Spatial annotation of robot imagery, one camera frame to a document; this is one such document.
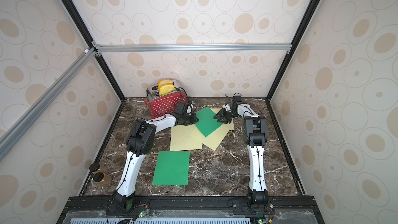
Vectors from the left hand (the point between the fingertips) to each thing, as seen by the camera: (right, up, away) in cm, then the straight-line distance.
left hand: (202, 118), depth 103 cm
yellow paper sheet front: (-11, -12, -4) cm, 17 cm away
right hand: (+8, -1, +3) cm, 8 cm away
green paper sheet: (-17, -28, -17) cm, 36 cm away
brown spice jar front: (-49, -28, -29) cm, 63 cm away
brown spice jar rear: (-58, -26, -20) cm, 67 cm away
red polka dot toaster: (-27, +8, -6) cm, 29 cm away
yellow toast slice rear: (-27, +23, -1) cm, 36 cm away
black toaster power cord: (-15, +20, -3) cm, 25 cm away
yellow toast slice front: (-23, +19, -5) cm, 30 cm away
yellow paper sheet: (+7, -13, -5) cm, 16 cm away
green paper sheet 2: (+2, -3, +4) cm, 5 cm away
